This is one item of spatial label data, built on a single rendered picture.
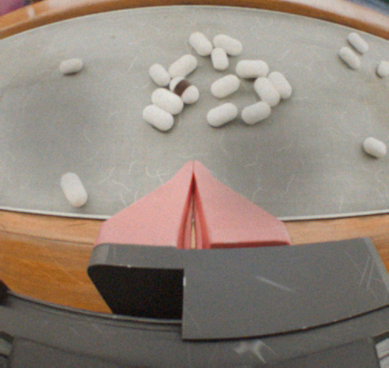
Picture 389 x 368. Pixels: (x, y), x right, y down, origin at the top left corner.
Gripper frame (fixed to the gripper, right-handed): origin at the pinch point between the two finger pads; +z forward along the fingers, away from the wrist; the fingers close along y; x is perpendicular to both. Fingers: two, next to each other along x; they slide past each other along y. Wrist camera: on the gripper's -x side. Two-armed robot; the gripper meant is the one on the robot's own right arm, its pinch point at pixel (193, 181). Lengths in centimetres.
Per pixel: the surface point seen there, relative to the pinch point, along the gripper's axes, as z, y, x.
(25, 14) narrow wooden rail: 30.1, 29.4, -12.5
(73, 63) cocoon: 19.7, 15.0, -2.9
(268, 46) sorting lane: 23.3, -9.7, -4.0
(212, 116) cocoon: 13.3, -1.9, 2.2
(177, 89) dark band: 15.6, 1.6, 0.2
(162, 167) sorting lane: 10.8, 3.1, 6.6
